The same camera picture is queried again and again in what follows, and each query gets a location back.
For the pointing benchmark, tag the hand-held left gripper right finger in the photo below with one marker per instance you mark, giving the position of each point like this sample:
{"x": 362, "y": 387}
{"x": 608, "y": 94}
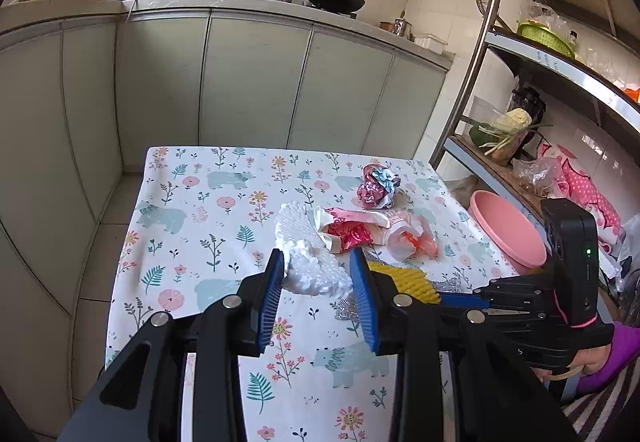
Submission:
{"x": 367, "y": 307}

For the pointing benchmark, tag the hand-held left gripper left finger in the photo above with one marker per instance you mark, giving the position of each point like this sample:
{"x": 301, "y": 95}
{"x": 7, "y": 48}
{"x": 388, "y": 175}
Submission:
{"x": 267, "y": 307}

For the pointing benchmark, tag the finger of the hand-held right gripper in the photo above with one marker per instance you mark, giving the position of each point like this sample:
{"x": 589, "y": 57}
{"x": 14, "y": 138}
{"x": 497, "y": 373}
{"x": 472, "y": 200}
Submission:
{"x": 462, "y": 300}

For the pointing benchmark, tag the silver foil scrap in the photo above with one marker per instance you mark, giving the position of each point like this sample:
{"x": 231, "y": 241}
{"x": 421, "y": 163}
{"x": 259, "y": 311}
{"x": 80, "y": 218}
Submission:
{"x": 345, "y": 312}

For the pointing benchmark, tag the yellow foam fruit net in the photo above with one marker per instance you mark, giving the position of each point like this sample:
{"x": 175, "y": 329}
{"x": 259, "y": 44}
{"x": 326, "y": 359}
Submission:
{"x": 405, "y": 282}

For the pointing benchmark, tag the white foam fruit net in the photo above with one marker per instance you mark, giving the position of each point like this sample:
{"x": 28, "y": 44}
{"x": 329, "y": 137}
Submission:
{"x": 310, "y": 252}

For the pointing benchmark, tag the pink plastic bucket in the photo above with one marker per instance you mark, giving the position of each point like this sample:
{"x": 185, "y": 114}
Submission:
{"x": 505, "y": 232}

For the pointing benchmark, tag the orange white plastic bag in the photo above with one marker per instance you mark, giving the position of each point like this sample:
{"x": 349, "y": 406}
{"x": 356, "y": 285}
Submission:
{"x": 412, "y": 242}

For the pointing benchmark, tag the pink white plastic wrapper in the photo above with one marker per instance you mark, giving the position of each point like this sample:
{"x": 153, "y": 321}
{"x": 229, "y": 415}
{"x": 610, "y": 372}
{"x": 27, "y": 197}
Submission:
{"x": 350, "y": 227}

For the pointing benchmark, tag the pink foil wrapper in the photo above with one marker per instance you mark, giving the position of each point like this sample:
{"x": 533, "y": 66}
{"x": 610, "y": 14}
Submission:
{"x": 377, "y": 184}

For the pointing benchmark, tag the person's right forearm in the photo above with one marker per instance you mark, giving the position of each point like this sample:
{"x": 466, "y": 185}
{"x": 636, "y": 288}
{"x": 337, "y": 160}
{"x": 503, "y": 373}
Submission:
{"x": 620, "y": 352}

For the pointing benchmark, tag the pink polka dot cloth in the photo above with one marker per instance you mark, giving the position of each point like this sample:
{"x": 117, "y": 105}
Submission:
{"x": 585, "y": 187}

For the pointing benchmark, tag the clear plastic bag with scraps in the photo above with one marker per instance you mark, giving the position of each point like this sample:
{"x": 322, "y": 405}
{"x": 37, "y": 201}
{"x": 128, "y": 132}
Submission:
{"x": 537, "y": 174}

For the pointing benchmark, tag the floral bear print tablecloth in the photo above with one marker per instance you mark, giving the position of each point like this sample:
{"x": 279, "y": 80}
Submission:
{"x": 200, "y": 222}

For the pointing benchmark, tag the person's striped clothing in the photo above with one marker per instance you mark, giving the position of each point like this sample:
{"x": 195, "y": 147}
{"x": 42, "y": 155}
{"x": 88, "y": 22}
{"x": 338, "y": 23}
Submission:
{"x": 600, "y": 412}

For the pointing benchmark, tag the green onions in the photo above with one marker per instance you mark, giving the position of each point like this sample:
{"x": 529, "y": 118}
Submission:
{"x": 505, "y": 136}

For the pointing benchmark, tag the cauliflower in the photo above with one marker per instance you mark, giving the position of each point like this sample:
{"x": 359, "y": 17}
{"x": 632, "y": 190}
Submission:
{"x": 512, "y": 119}

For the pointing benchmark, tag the green pepper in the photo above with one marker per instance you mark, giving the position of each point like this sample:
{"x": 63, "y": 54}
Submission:
{"x": 477, "y": 134}

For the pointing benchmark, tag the black blender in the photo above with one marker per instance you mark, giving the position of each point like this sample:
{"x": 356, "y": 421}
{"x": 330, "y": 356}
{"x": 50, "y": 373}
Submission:
{"x": 527, "y": 101}

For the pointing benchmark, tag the clear plastic container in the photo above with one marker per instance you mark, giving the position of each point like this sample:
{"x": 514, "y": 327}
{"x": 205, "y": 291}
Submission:
{"x": 482, "y": 111}

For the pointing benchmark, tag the metal storage rack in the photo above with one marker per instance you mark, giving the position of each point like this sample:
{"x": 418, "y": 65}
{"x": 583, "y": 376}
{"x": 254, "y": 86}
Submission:
{"x": 550, "y": 61}

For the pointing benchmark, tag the small spice jar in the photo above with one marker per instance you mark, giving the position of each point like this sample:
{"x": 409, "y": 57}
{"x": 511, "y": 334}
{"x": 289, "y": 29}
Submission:
{"x": 573, "y": 38}

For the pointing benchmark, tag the green plastic basket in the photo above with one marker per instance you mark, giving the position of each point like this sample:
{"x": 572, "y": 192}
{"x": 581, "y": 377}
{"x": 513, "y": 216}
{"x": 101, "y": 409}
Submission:
{"x": 545, "y": 34}

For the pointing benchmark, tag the grey kitchen cabinet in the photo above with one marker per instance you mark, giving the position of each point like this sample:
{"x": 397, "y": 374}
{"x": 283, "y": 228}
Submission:
{"x": 200, "y": 71}

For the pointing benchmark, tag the clear plastic bags in basket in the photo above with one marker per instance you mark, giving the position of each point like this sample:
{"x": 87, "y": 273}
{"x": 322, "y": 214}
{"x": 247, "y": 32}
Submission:
{"x": 542, "y": 14}

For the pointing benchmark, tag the white plastic container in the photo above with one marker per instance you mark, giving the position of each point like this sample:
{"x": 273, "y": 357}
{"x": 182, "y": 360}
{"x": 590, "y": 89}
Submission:
{"x": 430, "y": 43}

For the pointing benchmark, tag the small steel pot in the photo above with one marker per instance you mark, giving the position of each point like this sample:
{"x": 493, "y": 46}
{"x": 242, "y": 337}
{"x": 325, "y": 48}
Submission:
{"x": 401, "y": 26}

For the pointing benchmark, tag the small copper pot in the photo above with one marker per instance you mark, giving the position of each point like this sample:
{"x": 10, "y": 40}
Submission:
{"x": 386, "y": 25}

